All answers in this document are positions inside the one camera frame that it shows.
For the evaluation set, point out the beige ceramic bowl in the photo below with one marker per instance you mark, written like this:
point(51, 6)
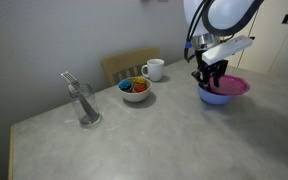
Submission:
point(135, 96)

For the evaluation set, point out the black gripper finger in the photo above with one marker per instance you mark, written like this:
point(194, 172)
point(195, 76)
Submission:
point(218, 78)
point(200, 78)

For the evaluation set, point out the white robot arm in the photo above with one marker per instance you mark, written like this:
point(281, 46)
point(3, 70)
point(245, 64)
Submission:
point(230, 13)

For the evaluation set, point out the white ceramic mug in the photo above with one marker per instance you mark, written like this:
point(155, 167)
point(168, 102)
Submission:
point(155, 71)

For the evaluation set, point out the blue plastic bowl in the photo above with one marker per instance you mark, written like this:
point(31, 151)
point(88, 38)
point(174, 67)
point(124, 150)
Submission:
point(217, 99)

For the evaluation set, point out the clear glass jar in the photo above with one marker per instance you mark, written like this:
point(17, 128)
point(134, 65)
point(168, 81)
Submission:
point(85, 110)

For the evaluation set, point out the yellow toy piece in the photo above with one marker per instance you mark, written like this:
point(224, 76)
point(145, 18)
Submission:
point(139, 80)

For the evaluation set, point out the clear glass with utensils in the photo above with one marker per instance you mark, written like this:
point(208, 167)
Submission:
point(69, 77)

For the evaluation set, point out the orange toy piece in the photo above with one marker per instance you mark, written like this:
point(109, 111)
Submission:
point(139, 88)

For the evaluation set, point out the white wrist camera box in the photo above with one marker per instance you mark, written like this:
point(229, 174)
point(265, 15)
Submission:
point(225, 50)

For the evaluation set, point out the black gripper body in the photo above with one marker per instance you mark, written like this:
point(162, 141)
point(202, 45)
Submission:
point(204, 68)

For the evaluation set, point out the narrow cream cabinet door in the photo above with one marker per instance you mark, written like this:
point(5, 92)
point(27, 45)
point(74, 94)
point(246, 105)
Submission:
point(247, 56)

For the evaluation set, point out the blue toy piece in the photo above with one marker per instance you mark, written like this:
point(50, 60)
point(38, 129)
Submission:
point(125, 84)

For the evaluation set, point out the wooden chair with solid backrest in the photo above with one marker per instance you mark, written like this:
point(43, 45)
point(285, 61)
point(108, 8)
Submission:
point(124, 61)

